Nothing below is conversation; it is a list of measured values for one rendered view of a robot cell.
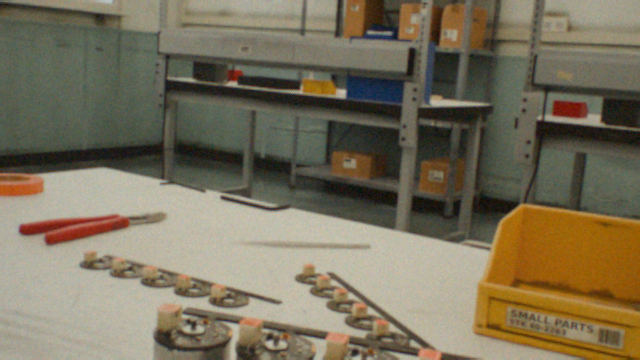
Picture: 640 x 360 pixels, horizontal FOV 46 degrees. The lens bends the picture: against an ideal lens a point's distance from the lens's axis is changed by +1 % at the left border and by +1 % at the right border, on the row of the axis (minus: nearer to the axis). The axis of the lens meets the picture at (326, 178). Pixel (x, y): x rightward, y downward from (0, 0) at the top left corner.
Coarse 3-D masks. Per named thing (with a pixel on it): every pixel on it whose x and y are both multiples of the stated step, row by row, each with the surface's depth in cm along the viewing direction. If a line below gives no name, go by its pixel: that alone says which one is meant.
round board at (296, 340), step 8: (264, 336) 24; (272, 336) 24; (280, 336) 24; (296, 336) 24; (256, 344) 23; (288, 344) 23; (296, 344) 23; (304, 344) 23; (312, 344) 23; (240, 352) 22; (248, 352) 22; (256, 352) 22; (264, 352) 22; (272, 352) 23; (280, 352) 23; (288, 352) 23; (296, 352) 23; (304, 352) 23; (312, 352) 23
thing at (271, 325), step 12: (192, 312) 25; (204, 312) 25; (216, 312) 26; (264, 324) 25; (276, 324) 25; (288, 324) 25; (312, 336) 24; (324, 336) 24; (372, 348) 23; (384, 348) 24; (396, 348) 24; (408, 348) 24; (420, 348) 24
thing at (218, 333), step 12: (204, 324) 24; (216, 324) 24; (156, 336) 23; (168, 336) 23; (180, 336) 23; (204, 336) 23; (216, 336) 23; (228, 336) 23; (180, 348) 22; (192, 348) 22; (204, 348) 23
